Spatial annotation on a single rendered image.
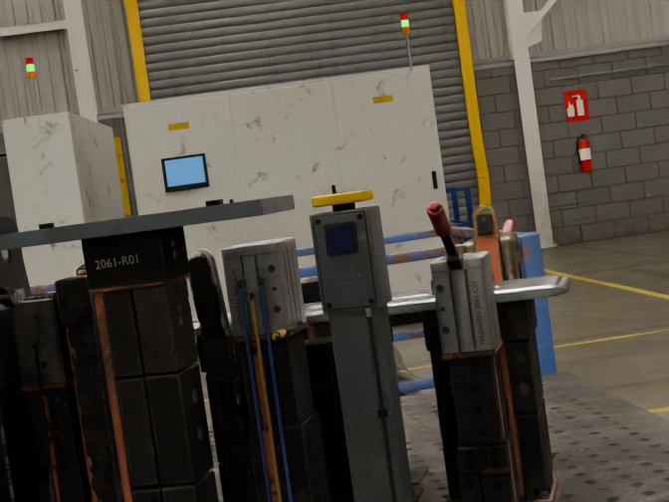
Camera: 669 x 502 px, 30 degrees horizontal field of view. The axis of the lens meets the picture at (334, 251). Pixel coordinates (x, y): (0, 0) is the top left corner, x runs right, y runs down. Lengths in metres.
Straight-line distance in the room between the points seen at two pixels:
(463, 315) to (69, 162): 8.29
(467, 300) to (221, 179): 8.21
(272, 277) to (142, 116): 8.18
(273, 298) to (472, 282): 0.25
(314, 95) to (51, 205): 2.19
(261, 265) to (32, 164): 8.23
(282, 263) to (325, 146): 8.17
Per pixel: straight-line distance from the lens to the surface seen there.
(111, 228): 1.44
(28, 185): 9.78
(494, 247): 1.86
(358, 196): 1.39
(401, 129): 9.84
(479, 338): 1.54
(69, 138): 9.73
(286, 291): 1.59
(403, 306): 1.67
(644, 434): 2.11
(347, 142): 9.77
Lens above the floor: 1.17
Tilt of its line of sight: 3 degrees down
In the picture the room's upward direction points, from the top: 8 degrees counter-clockwise
